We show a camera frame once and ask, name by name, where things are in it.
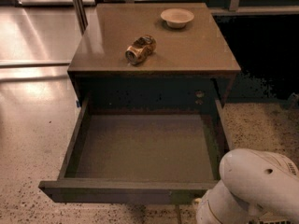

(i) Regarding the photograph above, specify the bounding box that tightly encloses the grey top drawer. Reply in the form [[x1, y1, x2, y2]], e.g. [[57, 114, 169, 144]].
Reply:
[[39, 100, 232, 204]]

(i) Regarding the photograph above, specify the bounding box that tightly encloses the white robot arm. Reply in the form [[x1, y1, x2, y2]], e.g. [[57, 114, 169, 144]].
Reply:
[[196, 148, 299, 224]]

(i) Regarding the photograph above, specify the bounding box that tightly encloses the grey drawer cabinet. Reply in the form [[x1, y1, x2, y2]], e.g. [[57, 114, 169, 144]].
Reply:
[[68, 3, 240, 114]]

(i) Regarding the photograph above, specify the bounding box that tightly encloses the crushed golden can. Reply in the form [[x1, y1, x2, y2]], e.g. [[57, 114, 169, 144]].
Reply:
[[125, 35, 156, 65]]

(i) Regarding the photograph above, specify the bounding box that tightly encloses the white ceramic bowl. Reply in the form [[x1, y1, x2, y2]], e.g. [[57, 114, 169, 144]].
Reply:
[[161, 8, 194, 29]]

